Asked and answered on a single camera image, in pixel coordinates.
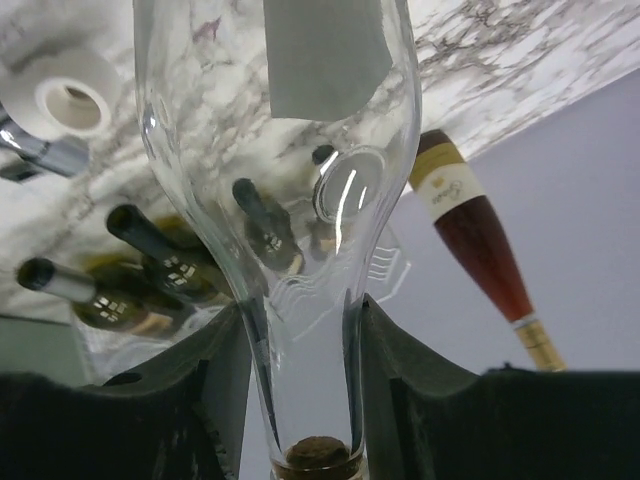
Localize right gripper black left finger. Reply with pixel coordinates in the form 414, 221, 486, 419
1, 305, 250, 479

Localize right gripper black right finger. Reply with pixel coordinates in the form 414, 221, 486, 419
362, 298, 639, 479

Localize red wine bottle gold cap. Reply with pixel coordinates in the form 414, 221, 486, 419
409, 129, 567, 371

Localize clear bottle dark cork stopper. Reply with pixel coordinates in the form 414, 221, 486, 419
133, 1, 421, 479

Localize dark bottle black neck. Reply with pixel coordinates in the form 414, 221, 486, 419
15, 257, 193, 338
106, 204, 234, 305

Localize green bottle silver neck leftmost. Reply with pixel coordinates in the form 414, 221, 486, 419
232, 178, 305, 276

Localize chrome faucet with white fitting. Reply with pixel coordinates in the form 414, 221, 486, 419
1, 48, 122, 178

